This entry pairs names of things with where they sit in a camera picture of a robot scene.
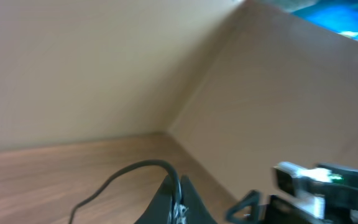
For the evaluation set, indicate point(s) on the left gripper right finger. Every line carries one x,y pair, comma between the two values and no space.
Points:
195,210

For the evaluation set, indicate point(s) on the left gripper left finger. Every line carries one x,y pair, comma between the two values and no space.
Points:
159,210

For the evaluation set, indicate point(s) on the right camera cable black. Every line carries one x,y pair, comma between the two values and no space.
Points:
325,188

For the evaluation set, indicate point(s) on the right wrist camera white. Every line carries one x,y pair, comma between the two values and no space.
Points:
298,182

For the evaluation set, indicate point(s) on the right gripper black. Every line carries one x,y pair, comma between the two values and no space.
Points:
278,210

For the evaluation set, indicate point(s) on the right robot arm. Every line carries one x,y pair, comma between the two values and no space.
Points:
341,207

